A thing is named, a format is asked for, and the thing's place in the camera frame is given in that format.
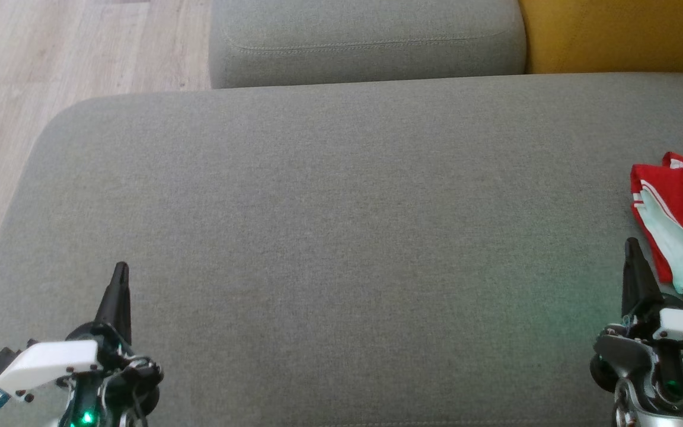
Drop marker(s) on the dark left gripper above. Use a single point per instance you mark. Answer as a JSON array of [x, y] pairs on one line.
[[134, 379]]

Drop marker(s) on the grey sofa seat cushion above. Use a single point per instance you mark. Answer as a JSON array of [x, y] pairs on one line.
[[365, 35]]

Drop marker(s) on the yellow sofa backrest cushion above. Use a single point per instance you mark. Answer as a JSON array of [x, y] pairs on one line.
[[620, 32]]

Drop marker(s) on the grey fabric sofa seat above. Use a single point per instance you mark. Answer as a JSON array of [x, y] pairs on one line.
[[347, 237]]

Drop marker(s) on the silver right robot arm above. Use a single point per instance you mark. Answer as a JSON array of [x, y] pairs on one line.
[[644, 418]]

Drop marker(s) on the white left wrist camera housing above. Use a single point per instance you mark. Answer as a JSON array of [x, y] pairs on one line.
[[45, 363]]

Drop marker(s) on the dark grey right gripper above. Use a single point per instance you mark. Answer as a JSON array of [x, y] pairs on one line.
[[626, 356]]

